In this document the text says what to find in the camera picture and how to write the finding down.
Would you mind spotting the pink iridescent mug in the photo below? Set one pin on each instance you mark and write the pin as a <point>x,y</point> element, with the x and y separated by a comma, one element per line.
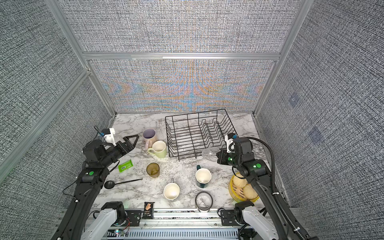
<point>150,136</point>

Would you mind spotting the black wire dish rack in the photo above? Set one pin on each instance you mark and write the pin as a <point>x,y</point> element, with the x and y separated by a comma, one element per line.
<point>189,134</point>

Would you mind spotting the dark snack bar packet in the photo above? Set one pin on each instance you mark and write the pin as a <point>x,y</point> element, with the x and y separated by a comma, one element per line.
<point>148,212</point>

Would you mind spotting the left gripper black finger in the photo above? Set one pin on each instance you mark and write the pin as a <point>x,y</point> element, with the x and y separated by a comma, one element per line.
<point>131,141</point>
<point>128,146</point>

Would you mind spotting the yellow bamboo steamer basket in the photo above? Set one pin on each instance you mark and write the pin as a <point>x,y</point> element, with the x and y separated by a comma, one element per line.
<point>237,193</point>

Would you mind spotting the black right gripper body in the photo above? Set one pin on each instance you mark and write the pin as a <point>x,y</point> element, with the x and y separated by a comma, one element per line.
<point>227,158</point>

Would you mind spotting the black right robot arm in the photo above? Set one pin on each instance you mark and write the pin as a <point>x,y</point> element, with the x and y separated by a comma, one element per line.
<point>282,224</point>

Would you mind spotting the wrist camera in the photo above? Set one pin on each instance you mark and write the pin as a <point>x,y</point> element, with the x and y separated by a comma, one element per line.
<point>108,136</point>
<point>229,139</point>

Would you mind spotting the light green mug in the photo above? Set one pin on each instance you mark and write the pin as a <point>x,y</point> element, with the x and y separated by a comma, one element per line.
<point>158,149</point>

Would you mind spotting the amber glass cup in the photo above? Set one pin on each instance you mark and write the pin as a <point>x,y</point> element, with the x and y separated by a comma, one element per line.
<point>153,170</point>

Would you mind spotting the dark green mug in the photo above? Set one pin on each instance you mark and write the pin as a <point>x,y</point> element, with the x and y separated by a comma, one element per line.
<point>203,177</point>

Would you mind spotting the clear glass with black rim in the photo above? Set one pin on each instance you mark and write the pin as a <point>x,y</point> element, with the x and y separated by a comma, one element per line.
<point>204,201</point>

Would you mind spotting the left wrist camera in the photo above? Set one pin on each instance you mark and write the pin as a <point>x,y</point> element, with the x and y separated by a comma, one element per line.
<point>108,136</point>

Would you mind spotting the green snack packet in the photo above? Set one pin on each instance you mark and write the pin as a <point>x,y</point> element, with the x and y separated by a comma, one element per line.
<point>125,166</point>

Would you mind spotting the clear glass tumbler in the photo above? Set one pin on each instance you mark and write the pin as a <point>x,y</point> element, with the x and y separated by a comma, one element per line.
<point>210,154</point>

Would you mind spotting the white cream mug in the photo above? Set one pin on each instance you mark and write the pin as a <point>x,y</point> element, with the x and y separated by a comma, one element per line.
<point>171,191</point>

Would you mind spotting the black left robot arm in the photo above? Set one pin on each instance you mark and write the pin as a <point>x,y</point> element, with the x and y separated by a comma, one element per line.
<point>90,181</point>

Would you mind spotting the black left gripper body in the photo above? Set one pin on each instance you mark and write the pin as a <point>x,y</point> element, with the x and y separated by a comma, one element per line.
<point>119,150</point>

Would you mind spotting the steamed bun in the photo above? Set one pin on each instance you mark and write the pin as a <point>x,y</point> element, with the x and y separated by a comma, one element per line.
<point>239,181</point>
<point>249,192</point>

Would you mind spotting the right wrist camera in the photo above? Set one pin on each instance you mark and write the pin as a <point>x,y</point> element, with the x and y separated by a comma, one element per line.
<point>229,139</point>

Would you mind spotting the black spoon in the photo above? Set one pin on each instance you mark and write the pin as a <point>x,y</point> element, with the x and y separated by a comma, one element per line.
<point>111,184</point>

